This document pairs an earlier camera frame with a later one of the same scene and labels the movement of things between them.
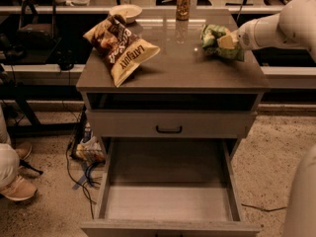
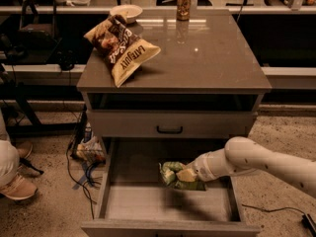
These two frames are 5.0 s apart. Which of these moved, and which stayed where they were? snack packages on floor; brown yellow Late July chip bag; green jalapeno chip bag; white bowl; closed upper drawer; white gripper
Moved: green jalapeno chip bag; white gripper
Stayed: white bowl; snack packages on floor; brown yellow Late July chip bag; closed upper drawer
